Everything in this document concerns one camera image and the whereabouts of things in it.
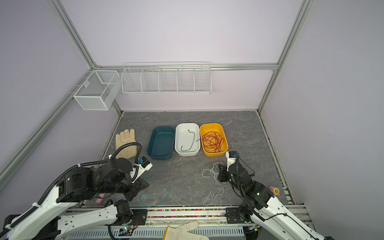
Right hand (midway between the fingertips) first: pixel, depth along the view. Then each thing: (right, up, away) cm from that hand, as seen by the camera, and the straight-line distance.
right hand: (219, 166), depth 76 cm
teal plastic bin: (-35, +9, +23) cm, 43 cm away
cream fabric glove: (-64, +12, +29) cm, 71 cm away
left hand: (-32, -5, -15) cm, 36 cm away
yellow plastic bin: (+3, +19, +29) cm, 35 cm away
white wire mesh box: (-79, +44, +26) cm, 95 cm away
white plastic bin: (-18, +11, +28) cm, 35 cm away
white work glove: (-19, -29, -6) cm, 35 cm away
